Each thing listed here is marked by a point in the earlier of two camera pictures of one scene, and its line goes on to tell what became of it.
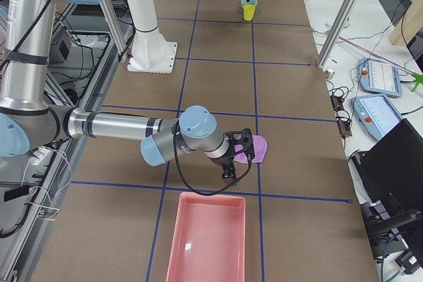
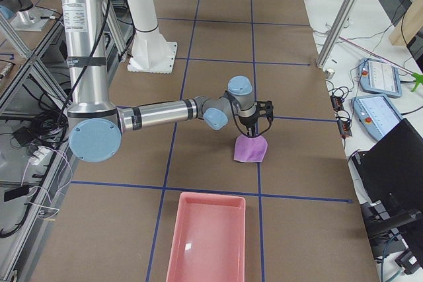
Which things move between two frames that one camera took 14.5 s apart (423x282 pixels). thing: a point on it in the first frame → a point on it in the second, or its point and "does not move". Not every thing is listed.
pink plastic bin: x=209 y=240 does not move
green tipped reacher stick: x=418 y=78 does not move
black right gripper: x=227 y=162 → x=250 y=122
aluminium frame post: x=345 y=15 does not move
